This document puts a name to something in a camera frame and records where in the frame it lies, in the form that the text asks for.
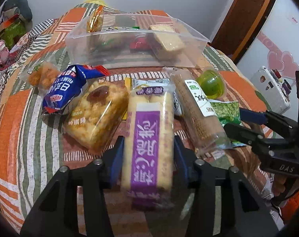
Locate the pink rabbit toy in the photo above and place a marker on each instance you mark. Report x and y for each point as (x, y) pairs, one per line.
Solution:
(4, 52)

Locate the square cracker packet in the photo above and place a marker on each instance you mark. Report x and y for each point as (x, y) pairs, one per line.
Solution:
(164, 41)

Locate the white stickered suitcase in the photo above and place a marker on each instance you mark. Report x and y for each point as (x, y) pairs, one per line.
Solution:
(273, 89)

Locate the breadstick packet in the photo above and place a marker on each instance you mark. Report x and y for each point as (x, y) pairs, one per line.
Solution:
(95, 22)

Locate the caramel puff pastry packet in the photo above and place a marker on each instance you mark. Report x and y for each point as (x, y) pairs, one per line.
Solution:
(95, 118)

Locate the yellow curved bed rail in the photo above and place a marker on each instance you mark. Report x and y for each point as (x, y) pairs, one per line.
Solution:
(99, 2)

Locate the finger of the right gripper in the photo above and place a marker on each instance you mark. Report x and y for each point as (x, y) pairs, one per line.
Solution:
(258, 118)
(244, 135)

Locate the red snack packet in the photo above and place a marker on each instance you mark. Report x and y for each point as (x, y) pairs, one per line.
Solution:
(139, 44)

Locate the brown oat biscuit roll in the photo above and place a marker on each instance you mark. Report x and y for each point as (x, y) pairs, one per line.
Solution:
(201, 121)

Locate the green jelly cup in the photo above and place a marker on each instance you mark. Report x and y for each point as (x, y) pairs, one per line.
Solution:
(212, 83)

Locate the purple label cake packet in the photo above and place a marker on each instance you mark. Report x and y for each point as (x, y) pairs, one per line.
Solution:
(148, 158)

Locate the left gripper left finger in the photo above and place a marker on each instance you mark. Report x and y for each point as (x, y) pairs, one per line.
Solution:
(55, 211)

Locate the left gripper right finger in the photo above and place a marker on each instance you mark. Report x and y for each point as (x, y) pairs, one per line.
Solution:
(221, 195)

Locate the right hand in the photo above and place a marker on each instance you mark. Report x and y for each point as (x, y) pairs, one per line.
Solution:
(279, 186)

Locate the wooden wardrobe with hearts door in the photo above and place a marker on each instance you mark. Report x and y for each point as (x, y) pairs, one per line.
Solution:
(277, 48)

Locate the green pea snack bag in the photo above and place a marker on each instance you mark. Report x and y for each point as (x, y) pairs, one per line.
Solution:
(227, 112)

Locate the orange fried snack bag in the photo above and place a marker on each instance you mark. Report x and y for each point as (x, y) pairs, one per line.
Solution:
(43, 75)

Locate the mushroom snack packet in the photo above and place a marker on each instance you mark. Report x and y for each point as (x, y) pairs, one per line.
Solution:
(116, 37)

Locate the brown wooden door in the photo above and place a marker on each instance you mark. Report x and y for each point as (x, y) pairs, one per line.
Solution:
(242, 23)

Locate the grey body pillow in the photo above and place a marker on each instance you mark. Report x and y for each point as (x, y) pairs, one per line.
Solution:
(20, 7)

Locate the blue round biscuit bag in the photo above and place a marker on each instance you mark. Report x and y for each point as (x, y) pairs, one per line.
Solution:
(69, 87)

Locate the clear plastic storage bin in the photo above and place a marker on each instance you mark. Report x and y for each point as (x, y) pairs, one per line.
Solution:
(82, 49)

